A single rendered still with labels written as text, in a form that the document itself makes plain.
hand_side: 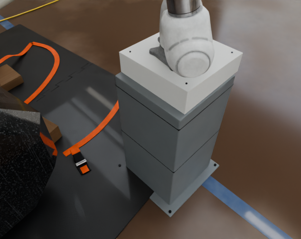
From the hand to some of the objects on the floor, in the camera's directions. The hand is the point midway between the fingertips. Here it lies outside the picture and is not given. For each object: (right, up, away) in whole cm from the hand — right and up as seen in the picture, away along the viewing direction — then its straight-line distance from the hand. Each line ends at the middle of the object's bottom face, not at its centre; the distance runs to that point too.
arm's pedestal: (+53, -98, +117) cm, 161 cm away
